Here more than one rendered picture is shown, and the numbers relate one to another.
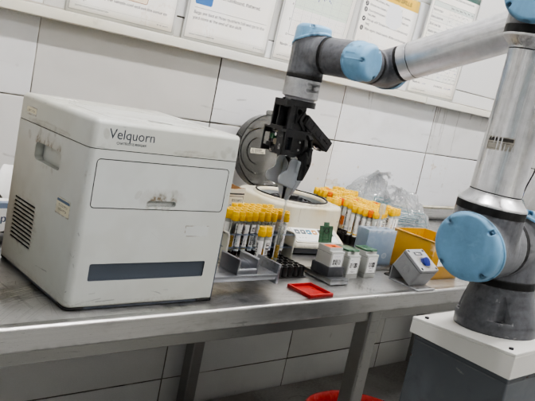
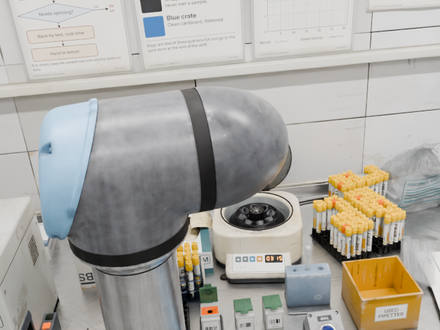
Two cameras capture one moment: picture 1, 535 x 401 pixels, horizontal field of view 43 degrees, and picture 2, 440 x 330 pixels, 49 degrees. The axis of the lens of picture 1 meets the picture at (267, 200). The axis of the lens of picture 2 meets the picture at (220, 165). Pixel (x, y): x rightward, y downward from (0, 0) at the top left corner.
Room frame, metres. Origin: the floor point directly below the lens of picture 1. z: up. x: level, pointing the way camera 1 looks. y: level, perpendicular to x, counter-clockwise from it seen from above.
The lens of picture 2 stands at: (0.90, -0.70, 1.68)
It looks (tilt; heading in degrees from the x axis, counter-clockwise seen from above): 26 degrees down; 39
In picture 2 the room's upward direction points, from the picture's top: 4 degrees counter-clockwise
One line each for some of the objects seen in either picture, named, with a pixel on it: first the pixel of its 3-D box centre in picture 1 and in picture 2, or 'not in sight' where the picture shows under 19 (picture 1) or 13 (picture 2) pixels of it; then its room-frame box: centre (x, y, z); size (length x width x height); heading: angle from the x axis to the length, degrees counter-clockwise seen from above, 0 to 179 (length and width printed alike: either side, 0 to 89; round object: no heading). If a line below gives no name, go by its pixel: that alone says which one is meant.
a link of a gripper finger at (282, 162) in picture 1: (276, 176); not in sight; (1.45, -0.01, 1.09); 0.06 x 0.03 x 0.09; 133
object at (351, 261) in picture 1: (346, 262); (243, 317); (1.55, -0.21, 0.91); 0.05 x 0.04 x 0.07; 43
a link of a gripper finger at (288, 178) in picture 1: (287, 179); not in sight; (1.42, -0.03, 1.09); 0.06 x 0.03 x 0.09; 133
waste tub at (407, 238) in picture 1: (425, 253); (379, 294); (1.76, -0.43, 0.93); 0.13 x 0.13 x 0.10; 42
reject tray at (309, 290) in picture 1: (310, 290); not in sight; (1.36, -0.12, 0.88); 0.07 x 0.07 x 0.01; 43
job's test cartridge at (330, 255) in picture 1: (329, 258); (211, 321); (1.49, -0.16, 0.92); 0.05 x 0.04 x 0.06; 41
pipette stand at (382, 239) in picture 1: (373, 247); (307, 287); (1.69, -0.29, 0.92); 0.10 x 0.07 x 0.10; 128
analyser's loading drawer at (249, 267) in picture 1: (229, 266); not in sight; (1.26, 0.04, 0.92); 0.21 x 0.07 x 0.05; 133
